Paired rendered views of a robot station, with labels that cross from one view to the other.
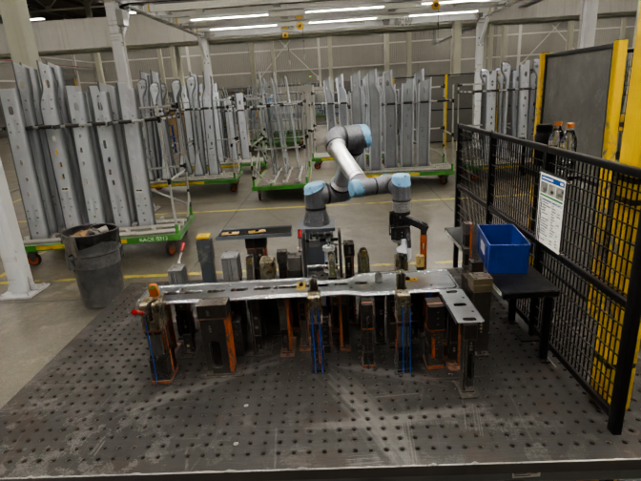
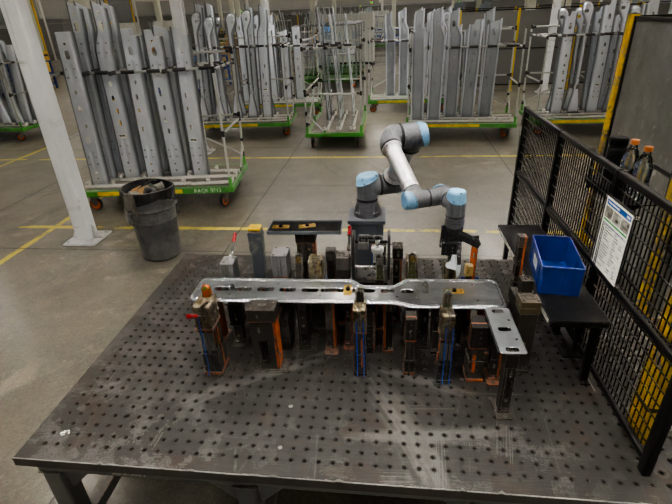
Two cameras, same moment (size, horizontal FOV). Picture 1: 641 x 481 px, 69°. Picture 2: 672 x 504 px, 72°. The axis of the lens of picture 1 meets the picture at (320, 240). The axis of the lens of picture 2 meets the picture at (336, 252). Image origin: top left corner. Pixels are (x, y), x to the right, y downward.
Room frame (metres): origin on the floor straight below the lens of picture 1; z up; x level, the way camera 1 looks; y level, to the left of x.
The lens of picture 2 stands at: (0.15, -0.01, 2.11)
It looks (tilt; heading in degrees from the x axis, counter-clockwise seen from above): 27 degrees down; 5
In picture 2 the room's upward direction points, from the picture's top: 3 degrees counter-clockwise
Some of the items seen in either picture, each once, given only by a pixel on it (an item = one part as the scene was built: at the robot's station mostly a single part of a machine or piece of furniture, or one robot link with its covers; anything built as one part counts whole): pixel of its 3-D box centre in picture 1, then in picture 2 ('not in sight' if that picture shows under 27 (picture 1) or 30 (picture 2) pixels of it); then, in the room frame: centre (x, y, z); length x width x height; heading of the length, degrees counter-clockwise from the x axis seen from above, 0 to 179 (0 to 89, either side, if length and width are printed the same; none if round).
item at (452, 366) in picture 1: (454, 332); (496, 350); (1.69, -0.52, 0.84); 0.11 x 0.06 x 0.29; 179
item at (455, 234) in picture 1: (491, 255); (543, 266); (2.09, -0.81, 1.02); 0.90 x 0.22 x 0.03; 179
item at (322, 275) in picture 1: (323, 278); (371, 277); (2.11, -0.01, 0.94); 0.18 x 0.13 x 0.49; 89
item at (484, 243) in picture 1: (501, 247); (554, 263); (1.97, -0.80, 1.10); 0.30 x 0.17 x 0.13; 171
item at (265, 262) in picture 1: (270, 296); (317, 291); (2.06, 0.26, 0.89); 0.13 x 0.11 x 0.38; 179
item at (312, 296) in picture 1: (316, 330); (360, 337); (1.73, 0.04, 0.87); 0.12 x 0.09 x 0.35; 179
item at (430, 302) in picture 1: (433, 332); (475, 348); (1.70, -0.44, 0.84); 0.11 x 0.10 x 0.28; 179
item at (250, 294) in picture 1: (296, 287); (343, 291); (1.89, 0.12, 1.00); 1.38 x 0.22 x 0.02; 89
